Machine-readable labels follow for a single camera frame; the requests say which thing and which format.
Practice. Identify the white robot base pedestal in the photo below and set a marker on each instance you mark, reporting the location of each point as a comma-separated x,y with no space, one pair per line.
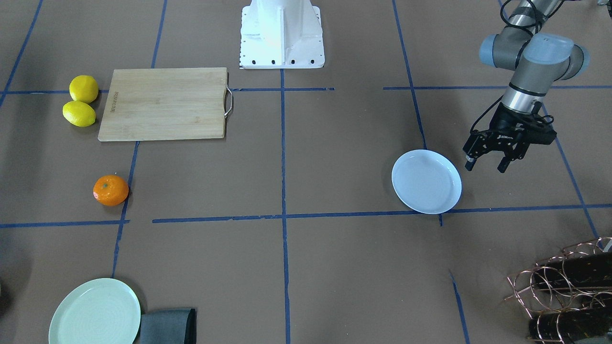
281,34

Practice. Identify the yellow lemon near board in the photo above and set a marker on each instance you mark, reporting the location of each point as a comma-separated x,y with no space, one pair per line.
79,113

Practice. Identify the dark grey folded cloth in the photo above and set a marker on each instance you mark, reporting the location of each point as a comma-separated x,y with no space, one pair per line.
169,326

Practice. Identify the dark green wine bottle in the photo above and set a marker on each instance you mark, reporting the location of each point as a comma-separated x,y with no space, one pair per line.
589,326
584,273

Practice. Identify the orange mandarin fruit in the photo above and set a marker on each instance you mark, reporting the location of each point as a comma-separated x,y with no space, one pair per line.
110,190

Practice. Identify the light green plate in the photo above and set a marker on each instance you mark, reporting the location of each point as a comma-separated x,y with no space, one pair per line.
100,311

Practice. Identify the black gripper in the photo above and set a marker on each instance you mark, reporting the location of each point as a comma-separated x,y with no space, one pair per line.
507,122

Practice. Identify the copper wire bottle rack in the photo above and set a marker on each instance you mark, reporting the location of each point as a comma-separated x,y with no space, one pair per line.
535,302

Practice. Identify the bamboo cutting board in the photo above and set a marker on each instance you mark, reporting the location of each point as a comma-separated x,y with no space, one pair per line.
149,104

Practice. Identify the light blue plate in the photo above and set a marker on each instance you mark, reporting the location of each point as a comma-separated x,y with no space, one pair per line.
426,181

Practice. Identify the yellow lemon far side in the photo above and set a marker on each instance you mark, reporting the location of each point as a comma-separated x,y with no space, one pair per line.
83,88

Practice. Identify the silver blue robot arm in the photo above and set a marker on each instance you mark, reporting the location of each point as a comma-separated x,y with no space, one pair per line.
537,59

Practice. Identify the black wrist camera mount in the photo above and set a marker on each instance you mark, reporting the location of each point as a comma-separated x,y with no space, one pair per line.
539,130

